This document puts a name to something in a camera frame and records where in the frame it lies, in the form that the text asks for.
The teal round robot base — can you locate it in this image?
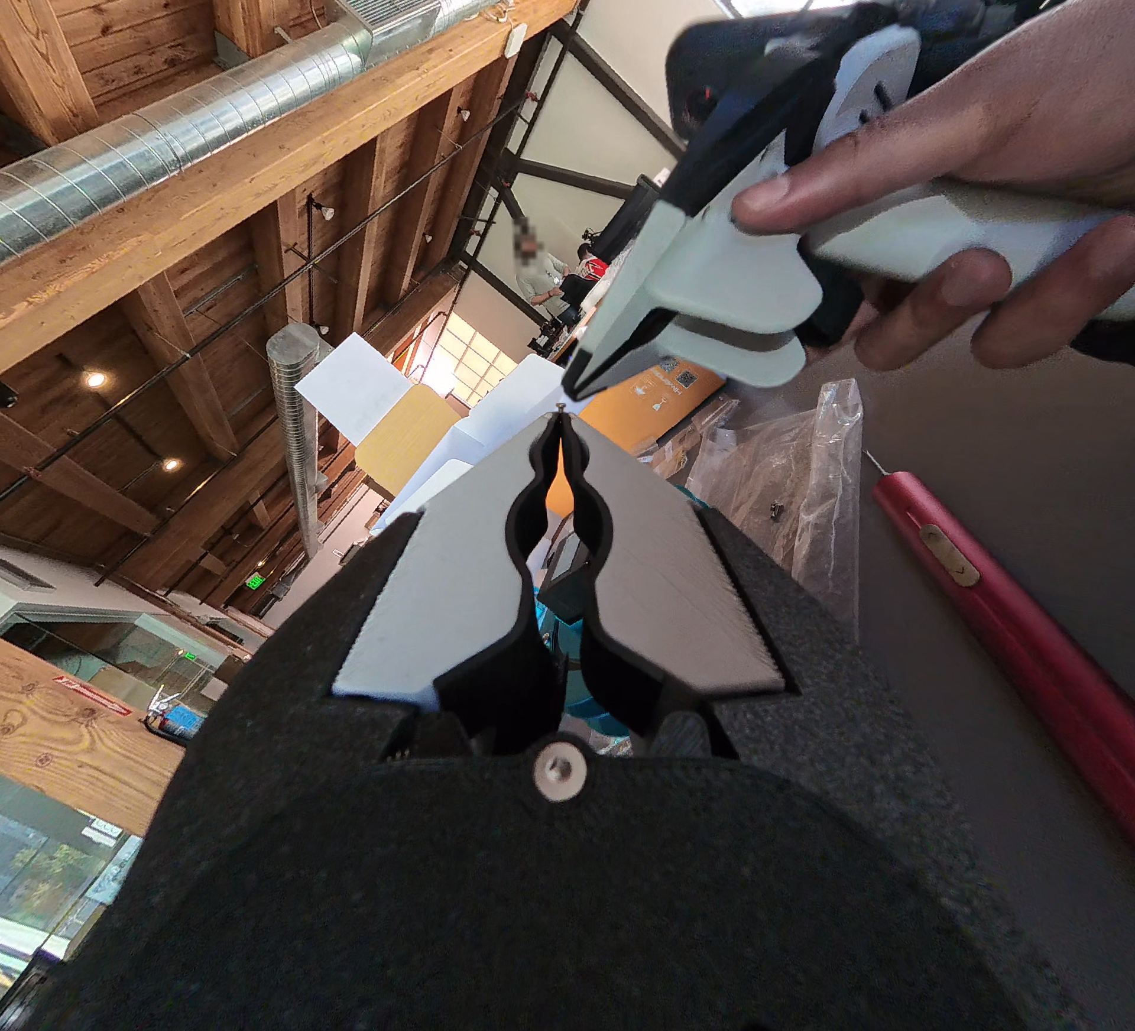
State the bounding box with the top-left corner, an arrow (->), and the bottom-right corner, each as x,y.
532,485 -> 711,753

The clear plastic bag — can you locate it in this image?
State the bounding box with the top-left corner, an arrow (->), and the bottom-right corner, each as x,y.
687,379 -> 865,651

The grey desk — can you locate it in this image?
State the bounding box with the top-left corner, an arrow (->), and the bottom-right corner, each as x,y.
647,313 -> 1135,1031

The short silver duct pipe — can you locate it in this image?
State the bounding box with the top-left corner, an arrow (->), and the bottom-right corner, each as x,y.
266,322 -> 333,557

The silver ventilation duct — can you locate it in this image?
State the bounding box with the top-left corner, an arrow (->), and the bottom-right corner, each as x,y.
0,0 -> 508,265

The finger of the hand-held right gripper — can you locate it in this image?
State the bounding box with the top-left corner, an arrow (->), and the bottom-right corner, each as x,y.
563,187 -> 828,395
581,313 -> 810,403

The black servo motor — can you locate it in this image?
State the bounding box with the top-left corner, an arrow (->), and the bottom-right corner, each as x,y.
536,530 -> 594,620

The orange cardboard box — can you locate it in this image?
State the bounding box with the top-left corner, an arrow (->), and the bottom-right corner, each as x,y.
295,332 -> 730,531

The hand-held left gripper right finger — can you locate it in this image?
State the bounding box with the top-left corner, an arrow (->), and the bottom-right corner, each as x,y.
560,412 -> 790,735

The red pen screwdriver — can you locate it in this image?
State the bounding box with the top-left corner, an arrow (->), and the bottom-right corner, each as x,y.
864,450 -> 1135,846

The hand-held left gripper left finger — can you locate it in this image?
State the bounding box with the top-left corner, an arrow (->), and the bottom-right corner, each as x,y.
332,412 -> 569,735

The person's right hand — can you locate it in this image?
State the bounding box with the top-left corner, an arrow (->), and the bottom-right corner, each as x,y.
734,0 -> 1135,371

